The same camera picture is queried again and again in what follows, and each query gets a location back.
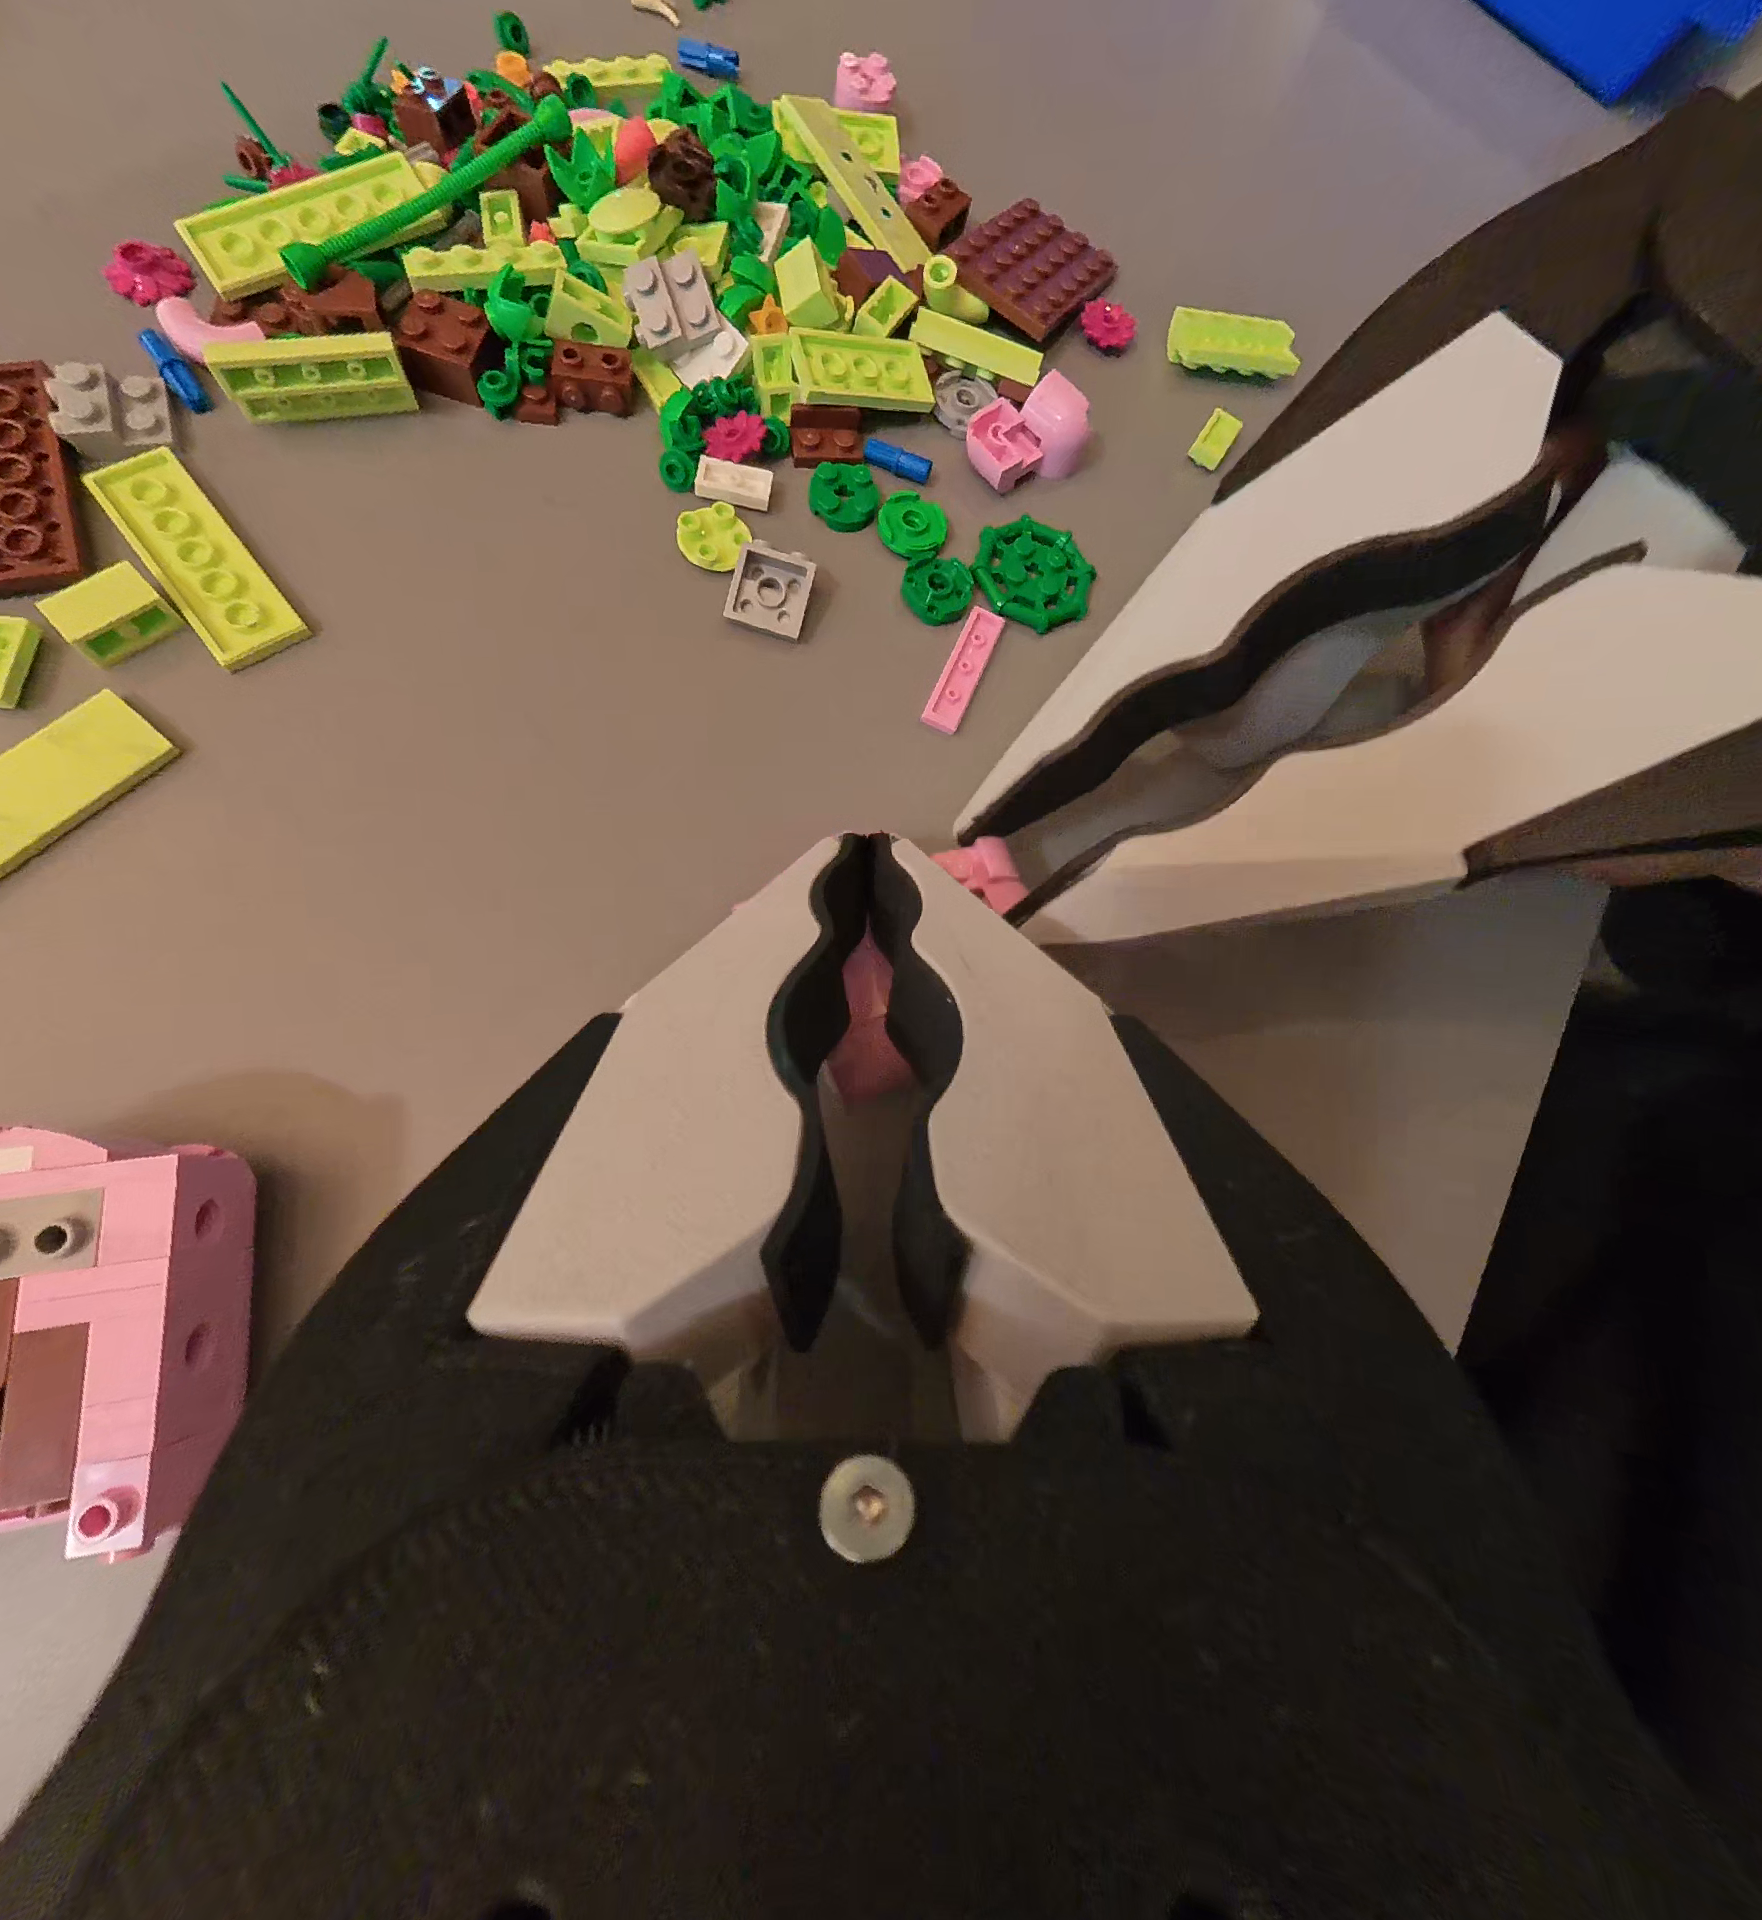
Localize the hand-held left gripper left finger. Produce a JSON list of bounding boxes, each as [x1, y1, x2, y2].
[[469, 834, 876, 1443]]

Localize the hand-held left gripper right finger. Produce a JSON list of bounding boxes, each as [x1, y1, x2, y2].
[[876, 834, 1259, 1434]]

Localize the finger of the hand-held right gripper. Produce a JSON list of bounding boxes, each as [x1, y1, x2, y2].
[[955, 311, 1747, 845], [1012, 547, 1762, 948]]

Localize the pink thin brick panel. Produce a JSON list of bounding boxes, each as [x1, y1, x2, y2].
[[833, 839, 1031, 1104]]

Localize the pink brick block with holes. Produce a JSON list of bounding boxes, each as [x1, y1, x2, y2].
[[0, 1125, 261, 1561]]

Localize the lime studded brick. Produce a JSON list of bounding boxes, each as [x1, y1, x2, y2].
[[1166, 305, 1301, 380]]

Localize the blue plastic bin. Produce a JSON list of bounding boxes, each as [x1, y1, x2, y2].
[[1474, 0, 1762, 107]]

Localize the pink curved slope brick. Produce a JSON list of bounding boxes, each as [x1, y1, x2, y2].
[[1022, 369, 1097, 483]]

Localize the green web wheel piece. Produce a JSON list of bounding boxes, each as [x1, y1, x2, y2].
[[973, 515, 1097, 632]]

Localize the pink corner brick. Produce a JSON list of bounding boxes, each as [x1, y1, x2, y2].
[[967, 397, 1048, 492]]

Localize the dark brown studded plate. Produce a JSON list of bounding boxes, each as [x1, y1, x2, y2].
[[942, 197, 1122, 345]]

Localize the pink narrow studded plate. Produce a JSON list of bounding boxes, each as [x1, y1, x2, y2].
[[922, 608, 1006, 737]]

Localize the grey square plate brick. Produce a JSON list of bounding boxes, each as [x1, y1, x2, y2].
[[725, 540, 820, 641]]

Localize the person's black jacket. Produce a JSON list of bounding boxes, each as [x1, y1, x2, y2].
[[1459, 877, 1762, 1920]]

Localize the lime smooth flat tile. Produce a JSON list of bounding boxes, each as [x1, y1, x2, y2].
[[0, 688, 181, 937]]

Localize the lime long studded plate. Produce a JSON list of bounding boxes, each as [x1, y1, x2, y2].
[[81, 447, 317, 671]]

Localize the pile of mixed toy bricks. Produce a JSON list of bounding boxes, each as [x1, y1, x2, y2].
[[101, 7, 1123, 469]]

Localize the light grey small brick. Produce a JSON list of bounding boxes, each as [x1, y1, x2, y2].
[[44, 364, 176, 452]]

